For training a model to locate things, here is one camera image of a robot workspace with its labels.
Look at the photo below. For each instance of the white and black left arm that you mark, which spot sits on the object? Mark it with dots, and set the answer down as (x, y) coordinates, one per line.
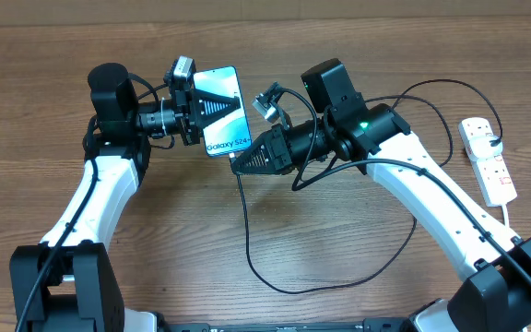
(66, 281)

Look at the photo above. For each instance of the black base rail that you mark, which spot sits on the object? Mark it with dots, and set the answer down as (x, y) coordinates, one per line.
(288, 326)

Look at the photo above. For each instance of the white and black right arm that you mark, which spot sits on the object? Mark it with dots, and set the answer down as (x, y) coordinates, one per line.
(492, 261)

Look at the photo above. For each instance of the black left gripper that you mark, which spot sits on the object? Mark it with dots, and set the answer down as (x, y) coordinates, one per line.
(192, 123)

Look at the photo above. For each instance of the white power strip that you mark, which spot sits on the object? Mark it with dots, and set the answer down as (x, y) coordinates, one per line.
(493, 177)

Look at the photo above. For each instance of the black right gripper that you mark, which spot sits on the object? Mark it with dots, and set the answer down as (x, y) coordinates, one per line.
(280, 151)

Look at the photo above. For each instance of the white charger plug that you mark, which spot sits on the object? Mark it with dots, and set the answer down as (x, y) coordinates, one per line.
(483, 147)

